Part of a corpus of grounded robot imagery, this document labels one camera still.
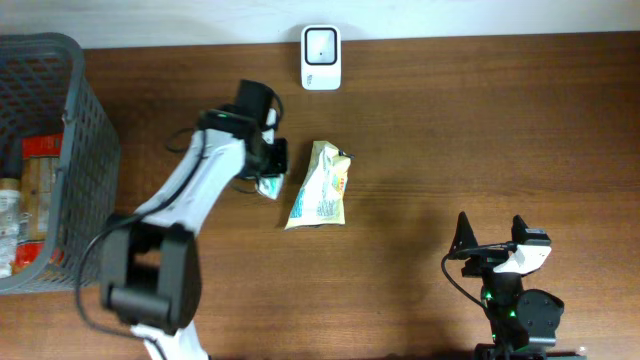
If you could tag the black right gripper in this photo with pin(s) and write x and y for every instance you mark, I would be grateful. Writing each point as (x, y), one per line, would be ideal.
(483, 260)

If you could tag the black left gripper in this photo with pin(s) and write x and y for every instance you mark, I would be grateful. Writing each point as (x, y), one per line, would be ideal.
(278, 157)

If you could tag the teal tissue pack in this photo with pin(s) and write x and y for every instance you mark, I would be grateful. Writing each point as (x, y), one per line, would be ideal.
(270, 187)

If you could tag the yellow chip bag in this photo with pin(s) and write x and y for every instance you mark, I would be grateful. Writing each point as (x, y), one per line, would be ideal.
(320, 200)

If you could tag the orange pasta package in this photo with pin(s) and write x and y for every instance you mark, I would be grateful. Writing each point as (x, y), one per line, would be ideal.
(40, 156)

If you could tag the white tube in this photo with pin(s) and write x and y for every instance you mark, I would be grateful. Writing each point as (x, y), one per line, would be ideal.
(10, 223)

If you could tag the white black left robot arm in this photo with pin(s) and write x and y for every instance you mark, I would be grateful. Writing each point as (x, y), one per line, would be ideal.
(150, 275)

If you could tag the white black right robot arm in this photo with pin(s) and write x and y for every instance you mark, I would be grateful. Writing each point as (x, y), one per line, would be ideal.
(523, 322)

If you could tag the white barcode scanner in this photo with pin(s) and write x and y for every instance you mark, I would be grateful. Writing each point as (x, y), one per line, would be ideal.
(321, 57)

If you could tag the grey plastic mesh basket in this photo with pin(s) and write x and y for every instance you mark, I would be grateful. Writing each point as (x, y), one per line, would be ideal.
(44, 91)

